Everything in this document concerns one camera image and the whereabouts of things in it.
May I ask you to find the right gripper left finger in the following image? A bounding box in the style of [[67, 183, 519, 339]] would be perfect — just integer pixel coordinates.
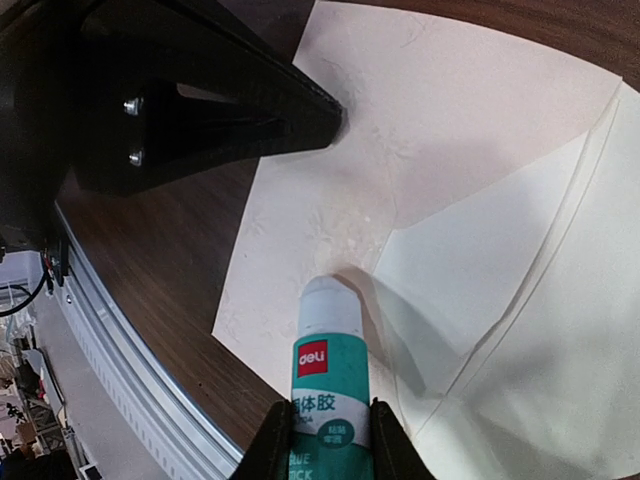
[[230, 400, 293, 480]]

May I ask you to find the beige envelope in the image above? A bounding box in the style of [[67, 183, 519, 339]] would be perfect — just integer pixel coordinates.
[[213, 1, 639, 479]]

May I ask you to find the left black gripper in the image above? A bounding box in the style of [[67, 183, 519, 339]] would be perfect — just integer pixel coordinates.
[[1, 1, 90, 250]]

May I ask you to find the green white glue stick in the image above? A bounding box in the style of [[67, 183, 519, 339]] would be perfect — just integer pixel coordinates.
[[289, 276, 374, 479]]

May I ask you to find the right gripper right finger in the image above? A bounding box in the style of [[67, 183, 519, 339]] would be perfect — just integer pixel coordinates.
[[370, 398, 435, 480]]

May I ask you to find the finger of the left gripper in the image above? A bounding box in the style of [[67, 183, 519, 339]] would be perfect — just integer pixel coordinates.
[[73, 1, 343, 196]]

